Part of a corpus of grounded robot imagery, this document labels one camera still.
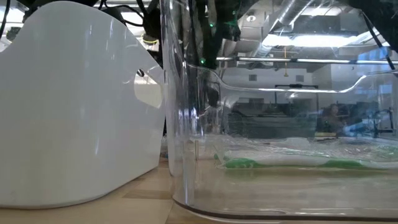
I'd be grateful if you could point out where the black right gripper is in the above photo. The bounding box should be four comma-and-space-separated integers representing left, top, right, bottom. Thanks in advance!
186, 0, 242, 108

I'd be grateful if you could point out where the teal plastic bin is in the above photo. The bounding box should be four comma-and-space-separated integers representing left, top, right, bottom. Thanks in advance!
228, 112, 318, 140

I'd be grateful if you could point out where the white plastic bin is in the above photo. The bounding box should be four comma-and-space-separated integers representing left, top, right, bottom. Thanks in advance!
0, 1, 166, 210

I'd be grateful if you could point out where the black ceiling-hung device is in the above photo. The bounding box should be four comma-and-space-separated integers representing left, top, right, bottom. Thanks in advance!
5, 26, 23, 42
141, 30, 160, 50

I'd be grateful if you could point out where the person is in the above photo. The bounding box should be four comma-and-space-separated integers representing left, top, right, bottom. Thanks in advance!
320, 103, 348, 135

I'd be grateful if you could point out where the yellow hanging cord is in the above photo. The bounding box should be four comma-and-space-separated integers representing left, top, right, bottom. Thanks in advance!
282, 45, 289, 78

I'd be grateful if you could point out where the grey horizontal rail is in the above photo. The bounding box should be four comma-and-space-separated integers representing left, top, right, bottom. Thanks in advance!
216, 55, 398, 65

